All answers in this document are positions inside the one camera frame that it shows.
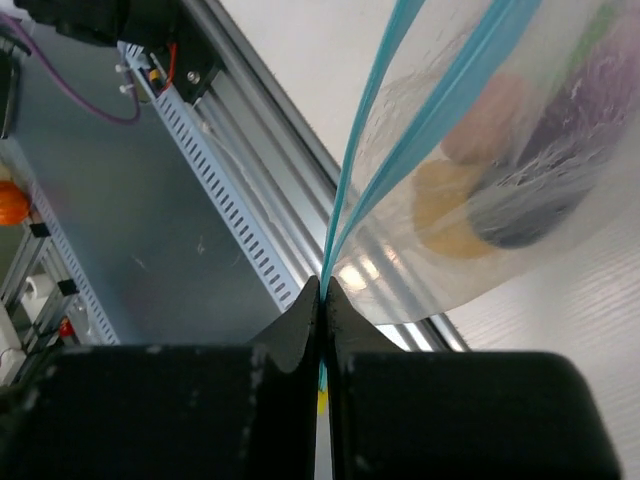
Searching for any clear zip top bag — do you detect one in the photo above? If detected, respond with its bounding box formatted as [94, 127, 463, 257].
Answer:
[317, 0, 640, 416]

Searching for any white slotted cable duct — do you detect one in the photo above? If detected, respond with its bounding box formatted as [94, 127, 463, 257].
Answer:
[118, 42, 300, 312]

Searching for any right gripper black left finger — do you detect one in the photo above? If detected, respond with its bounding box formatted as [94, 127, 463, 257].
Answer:
[1, 278, 319, 479]

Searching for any peach coloured egg toy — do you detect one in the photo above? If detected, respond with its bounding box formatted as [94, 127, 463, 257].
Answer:
[440, 73, 528, 165]

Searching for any aluminium mounting rail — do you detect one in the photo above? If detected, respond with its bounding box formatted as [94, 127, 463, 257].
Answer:
[179, 0, 471, 354]

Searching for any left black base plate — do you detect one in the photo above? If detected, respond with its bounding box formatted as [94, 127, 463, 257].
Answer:
[117, 0, 223, 104]

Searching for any green toy vegetable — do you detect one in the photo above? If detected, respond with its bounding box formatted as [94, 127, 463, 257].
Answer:
[569, 1, 618, 69]

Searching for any yellow toy lemon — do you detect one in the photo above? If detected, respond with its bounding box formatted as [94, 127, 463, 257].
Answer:
[412, 160, 495, 260]

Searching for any purple toy eggplant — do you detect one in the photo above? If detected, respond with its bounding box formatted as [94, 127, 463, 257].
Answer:
[467, 2, 639, 250]

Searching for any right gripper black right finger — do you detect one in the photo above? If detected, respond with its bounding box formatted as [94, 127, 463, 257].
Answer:
[324, 280, 623, 479]

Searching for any orange emergency stop button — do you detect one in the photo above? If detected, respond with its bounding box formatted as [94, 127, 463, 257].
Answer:
[0, 180, 30, 226]

